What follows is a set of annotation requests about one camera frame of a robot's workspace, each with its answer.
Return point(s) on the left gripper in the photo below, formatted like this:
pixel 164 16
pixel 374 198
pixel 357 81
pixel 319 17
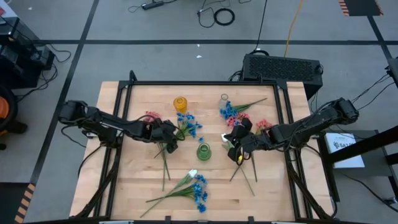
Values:
pixel 155 132

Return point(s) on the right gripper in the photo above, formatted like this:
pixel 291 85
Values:
pixel 255 138

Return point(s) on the pink artificial flower bunch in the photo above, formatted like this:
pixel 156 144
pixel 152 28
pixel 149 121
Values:
pixel 151 115
pixel 262 124
pixel 232 121

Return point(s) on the blue artificial flower bunch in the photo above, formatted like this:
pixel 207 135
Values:
pixel 197 189
pixel 228 111
pixel 189 126

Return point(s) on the green glass vase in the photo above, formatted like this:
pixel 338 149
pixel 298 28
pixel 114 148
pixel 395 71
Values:
pixel 204 152

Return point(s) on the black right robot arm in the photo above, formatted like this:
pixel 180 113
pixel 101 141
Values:
pixel 311 124

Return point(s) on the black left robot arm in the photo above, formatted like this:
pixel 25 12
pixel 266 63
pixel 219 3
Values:
pixel 102 121

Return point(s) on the yellow glass vase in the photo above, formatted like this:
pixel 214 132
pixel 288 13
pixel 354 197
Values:
pixel 180 104

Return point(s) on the clear glass vase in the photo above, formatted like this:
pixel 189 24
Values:
pixel 224 98

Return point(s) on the yellow label tag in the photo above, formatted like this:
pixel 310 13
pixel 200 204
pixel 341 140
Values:
pixel 239 159

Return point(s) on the black mesh computer case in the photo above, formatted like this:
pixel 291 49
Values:
pixel 280 68

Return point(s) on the white printed sheet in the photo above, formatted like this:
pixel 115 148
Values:
pixel 345 155

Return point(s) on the black side stand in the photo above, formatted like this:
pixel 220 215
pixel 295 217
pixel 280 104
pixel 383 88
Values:
pixel 367 144

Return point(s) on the black power strip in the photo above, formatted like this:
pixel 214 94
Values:
pixel 152 5

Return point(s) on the black device on stand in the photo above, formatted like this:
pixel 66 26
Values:
pixel 394 70

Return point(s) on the black equipment cart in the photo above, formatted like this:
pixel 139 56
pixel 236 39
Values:
pixel 18 62

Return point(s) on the orange and black vacuum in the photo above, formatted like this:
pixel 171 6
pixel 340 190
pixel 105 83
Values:
pixel 3 107

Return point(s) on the black mat hazard striped edge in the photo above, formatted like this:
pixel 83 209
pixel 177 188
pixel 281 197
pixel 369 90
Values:
pixel 9 202
pixel 360 7

